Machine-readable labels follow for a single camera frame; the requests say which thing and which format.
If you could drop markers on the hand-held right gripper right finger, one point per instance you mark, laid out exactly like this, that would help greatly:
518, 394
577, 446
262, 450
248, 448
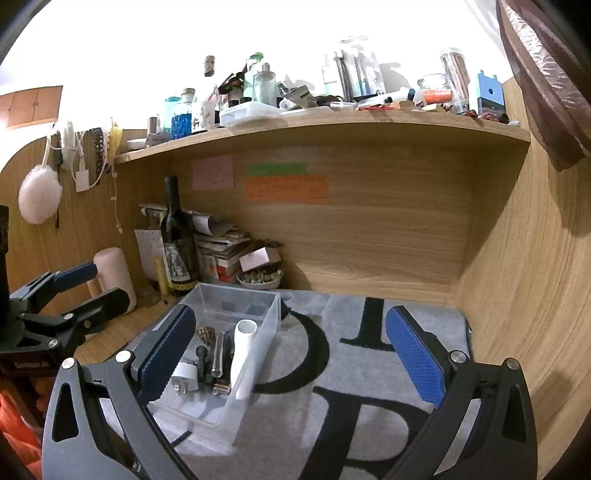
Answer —
415, 355

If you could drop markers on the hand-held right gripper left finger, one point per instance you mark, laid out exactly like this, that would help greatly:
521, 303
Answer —
166, 350

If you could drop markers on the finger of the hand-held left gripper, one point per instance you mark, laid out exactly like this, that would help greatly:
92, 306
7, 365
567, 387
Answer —
74, 274
106, 302

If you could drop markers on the white handheld massager device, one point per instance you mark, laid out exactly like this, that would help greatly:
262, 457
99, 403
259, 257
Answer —
242, 350

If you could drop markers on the clear plastic storage box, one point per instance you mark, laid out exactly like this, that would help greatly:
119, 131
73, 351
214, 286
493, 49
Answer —
263, 318

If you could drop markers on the pink mug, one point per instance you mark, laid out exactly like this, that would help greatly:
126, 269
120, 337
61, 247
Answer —
115, 277

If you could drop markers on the white plug charger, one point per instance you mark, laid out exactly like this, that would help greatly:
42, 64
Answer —
187, 376

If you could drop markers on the small black tool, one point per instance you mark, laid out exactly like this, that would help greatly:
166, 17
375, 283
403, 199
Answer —
202, 362

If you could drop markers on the brown pine cone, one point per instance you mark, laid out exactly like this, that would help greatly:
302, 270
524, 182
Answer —
206, 335

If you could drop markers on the silver metal tube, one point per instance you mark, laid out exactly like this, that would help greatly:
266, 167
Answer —
218, 355

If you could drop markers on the yellow stick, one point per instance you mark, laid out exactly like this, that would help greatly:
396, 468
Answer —
160, 274

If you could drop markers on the grey mat with black letters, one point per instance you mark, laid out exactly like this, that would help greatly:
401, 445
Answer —
351, 364

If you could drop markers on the white paper sheet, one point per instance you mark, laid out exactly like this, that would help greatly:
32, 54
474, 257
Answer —
147, 249

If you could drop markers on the person's orange clothing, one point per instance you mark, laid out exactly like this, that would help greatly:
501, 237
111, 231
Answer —
18, 429

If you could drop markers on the white fluffy puff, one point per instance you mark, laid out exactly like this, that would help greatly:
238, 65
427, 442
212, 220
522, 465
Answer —
39, 196

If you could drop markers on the dark wine bottle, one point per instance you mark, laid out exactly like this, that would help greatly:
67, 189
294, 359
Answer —
178, 240

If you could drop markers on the stack of books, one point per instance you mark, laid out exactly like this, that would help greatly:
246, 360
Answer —
221, 258

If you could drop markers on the hanging dark hairbrush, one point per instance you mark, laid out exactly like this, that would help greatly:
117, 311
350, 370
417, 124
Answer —
97, 154

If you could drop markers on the curled white paper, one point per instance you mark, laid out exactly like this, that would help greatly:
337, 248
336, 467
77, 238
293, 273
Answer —
203, 222

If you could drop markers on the small white cardboard box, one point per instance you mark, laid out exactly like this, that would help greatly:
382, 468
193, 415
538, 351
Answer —
256, 259

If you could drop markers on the pink sticky note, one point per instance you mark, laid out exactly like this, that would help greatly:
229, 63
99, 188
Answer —
213, 173

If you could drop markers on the blue liquid bottle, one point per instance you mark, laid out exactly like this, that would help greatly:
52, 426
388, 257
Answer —
181, 122

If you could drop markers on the orange sticky note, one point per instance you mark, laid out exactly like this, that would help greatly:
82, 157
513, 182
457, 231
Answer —
286, 189

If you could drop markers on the white printed cup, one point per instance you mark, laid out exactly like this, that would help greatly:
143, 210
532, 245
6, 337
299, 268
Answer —
203, 117

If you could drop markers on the green sticky note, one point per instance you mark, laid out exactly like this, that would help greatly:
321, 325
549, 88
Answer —
277, 169

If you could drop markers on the clear lidded container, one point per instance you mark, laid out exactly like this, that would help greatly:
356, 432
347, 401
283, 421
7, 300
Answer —
251, 114

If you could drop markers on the wooden shelf board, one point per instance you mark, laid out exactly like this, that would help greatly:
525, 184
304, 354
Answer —
323, 124

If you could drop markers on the glass jar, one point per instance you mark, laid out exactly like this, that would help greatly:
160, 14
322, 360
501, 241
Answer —
436, 92

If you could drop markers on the green capped bottle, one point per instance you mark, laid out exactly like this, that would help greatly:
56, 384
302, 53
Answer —
251, 78

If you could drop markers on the clear glass bottle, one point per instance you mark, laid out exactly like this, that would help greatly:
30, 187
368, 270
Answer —
264, 87

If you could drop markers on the blue box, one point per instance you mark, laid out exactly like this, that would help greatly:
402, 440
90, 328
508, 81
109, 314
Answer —
490, 94

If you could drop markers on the tall jar of brown sticks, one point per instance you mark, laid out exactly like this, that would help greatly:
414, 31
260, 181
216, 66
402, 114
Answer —
456, 78

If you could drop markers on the grey small device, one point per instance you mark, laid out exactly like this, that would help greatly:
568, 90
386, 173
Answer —
298, 96

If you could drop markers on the tall clear brush holder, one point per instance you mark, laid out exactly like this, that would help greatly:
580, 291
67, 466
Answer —
353, 69

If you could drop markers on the brown hanging bag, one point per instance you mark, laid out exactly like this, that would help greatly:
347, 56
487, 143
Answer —
545, 69

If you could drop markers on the wooden wall cabinet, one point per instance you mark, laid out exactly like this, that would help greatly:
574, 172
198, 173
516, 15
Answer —
32, 106

